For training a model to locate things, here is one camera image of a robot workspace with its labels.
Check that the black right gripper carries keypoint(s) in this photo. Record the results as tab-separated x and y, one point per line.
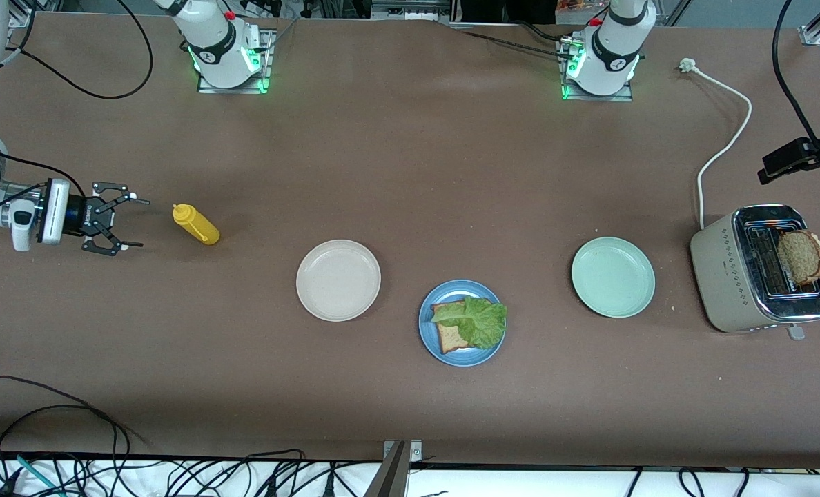
87	215

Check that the yellow squeeze bottle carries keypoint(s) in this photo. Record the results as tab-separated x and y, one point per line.
199	226

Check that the green lettuce leaf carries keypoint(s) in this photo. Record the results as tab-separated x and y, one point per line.
479	324

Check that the brown bread slice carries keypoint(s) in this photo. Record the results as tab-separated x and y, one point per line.
803	257
450	338

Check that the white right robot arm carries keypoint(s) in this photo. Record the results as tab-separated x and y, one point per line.
206	34

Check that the mint green plate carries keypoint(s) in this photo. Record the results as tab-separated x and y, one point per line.
613	277

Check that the pale beige plate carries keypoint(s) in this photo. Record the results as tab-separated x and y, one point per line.
338	279

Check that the blue plate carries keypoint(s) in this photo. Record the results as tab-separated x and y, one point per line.
462	359

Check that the silver beige toaster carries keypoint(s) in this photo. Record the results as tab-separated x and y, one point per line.
724	276

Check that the orange object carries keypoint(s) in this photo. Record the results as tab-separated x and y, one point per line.
569	5

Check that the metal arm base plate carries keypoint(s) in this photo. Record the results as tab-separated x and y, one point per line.
593	97
266	55

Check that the grey metal post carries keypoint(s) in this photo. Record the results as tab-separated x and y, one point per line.
391	476

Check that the silver metal bracket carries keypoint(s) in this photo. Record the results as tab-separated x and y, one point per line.
415	450

